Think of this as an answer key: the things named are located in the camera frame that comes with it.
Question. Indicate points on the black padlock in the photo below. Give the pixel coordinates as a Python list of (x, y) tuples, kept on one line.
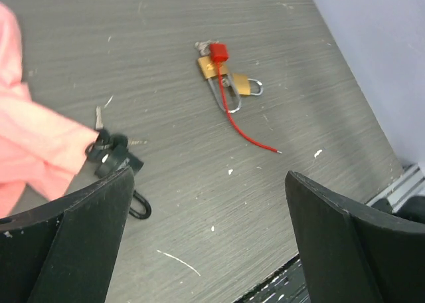
[(111, 160)]

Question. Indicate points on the black-headed key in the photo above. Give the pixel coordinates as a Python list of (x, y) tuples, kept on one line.
[(123, 141)]

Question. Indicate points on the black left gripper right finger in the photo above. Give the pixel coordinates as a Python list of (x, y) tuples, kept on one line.
[(351, 252)]

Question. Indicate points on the pink cloth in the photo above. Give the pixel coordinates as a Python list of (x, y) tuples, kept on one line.
[(39, 147)]

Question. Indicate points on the large brass padlock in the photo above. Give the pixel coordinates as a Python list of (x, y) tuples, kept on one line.
[(209, 72)]

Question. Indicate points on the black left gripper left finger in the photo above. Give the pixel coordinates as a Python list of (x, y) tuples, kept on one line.
[(66, 250)]

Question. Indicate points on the red cable seal lock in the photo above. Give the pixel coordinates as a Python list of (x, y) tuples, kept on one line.
[(219, 55)]

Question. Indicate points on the small brass padlock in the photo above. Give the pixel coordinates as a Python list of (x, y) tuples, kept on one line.
[(247, 86)]

